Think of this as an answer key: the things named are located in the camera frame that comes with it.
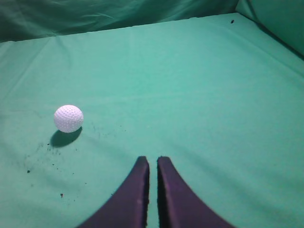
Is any green backdrop cloth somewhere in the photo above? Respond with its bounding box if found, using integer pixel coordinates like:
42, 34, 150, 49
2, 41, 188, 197
0, 0, 304, 54

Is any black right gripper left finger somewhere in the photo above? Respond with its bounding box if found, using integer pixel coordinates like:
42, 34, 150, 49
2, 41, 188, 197
79, 156, 150, 228

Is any green table cloth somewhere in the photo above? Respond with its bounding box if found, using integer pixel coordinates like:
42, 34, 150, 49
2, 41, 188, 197
0, 13, 304, 228

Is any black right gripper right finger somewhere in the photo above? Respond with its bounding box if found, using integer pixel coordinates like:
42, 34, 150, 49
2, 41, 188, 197
157, 156, 233, 228

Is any white dimpled golf ball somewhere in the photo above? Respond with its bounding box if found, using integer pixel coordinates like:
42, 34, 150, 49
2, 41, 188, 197
54, 104, 84, 133

